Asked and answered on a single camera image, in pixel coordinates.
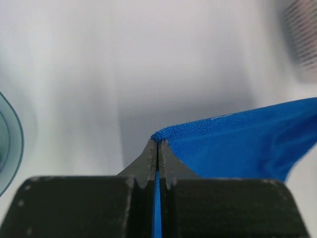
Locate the white plastic basket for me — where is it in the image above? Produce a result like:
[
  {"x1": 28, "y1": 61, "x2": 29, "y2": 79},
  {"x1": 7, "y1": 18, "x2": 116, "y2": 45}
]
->
[{"x1": 282, "y1": 0, "x2": 317, "y2": 82}]

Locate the translucent blue plastic tray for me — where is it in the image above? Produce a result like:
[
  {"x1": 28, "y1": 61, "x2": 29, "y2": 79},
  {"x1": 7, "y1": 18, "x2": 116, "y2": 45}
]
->
[{"x1": 0, "y1": 94, "x2": 24, "y2": 194}]

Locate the blue towel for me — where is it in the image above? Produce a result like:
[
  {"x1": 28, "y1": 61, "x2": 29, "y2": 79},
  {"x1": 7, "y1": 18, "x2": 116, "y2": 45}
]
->
[{"x1": 150, "y1": 98, "x2": 317, "y2": 238}]

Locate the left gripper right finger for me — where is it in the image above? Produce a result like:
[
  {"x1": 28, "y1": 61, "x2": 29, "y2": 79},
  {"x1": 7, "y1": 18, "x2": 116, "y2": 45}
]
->
[{"x1": 158, "y1": 140, "x2": 309, "y2": 238}]

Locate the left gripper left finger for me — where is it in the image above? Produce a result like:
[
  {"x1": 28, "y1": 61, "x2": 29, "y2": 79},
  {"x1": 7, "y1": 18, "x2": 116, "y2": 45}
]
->
[{"x1": 0, "y1": 140, "x2": 157, "y2": 238}]

